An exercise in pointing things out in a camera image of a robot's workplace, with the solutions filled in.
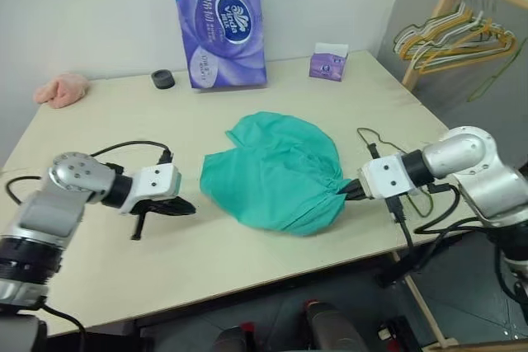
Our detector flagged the dark green wire hanger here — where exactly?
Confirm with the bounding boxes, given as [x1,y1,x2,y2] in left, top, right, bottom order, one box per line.
[356,126,435,218]

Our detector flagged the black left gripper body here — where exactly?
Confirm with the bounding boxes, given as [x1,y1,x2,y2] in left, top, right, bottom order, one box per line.
[132,196,179,216]

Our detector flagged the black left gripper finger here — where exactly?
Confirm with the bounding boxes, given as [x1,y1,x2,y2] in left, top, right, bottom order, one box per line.
[161,196,198,218]
[130,210,149,242]

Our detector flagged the white wire hanger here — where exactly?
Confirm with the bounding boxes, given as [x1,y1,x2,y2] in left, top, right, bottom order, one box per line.
[393,0,488,55]

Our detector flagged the black round tape roll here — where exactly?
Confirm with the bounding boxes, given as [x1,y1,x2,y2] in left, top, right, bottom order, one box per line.
[150,68,176,91]

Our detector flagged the teal shorts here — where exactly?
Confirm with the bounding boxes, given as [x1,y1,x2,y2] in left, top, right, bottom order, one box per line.
[200,110,356,238]

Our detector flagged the pink cloth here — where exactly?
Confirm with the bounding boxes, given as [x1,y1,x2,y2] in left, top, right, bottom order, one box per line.
[33,73,92,110]

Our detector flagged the dark rounded shape with red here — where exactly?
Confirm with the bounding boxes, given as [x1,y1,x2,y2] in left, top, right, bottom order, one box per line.
[304,297,369,352]

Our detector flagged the small purple tissue pack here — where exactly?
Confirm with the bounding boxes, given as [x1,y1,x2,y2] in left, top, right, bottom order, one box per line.
[308,41,350,82]

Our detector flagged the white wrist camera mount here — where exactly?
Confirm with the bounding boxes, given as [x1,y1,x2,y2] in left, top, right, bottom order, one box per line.
[119,163,183,215]
[356,153,417,201]

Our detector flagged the wooden clothes rack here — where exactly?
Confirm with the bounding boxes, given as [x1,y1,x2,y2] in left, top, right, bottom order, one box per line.
[401,0,528,92]

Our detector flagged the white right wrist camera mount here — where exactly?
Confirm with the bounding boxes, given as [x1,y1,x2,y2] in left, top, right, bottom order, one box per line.
[356,153,417,201]

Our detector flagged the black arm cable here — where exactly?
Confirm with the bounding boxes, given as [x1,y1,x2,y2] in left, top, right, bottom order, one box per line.
[385,181,528,312]
[4,139,174,206]

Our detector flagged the yellow wire hanger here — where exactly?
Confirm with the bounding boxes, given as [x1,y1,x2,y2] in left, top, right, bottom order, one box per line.
[398,1,517,76]

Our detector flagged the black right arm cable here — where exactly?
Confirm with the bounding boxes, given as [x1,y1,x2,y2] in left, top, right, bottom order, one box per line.
[385,181,528,312]

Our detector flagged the large purple tissue pack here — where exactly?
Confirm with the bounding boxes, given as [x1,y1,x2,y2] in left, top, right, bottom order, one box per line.
[172,0,270,91]

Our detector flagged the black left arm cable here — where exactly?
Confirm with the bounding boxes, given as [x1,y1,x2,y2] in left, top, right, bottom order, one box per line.
[4,139,174,206]

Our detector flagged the wooden table leg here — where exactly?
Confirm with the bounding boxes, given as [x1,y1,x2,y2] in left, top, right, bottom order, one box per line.
[389,250,451,350]

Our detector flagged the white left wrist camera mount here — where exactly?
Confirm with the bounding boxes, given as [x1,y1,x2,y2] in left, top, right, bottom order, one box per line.
[119,163,183,215]

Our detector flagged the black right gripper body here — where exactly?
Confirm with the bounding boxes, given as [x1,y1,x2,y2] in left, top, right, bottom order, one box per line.
[348,178,367,204]

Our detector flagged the light green wire hanger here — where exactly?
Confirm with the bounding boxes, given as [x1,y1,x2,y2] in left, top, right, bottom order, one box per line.
[467,36,526,103]

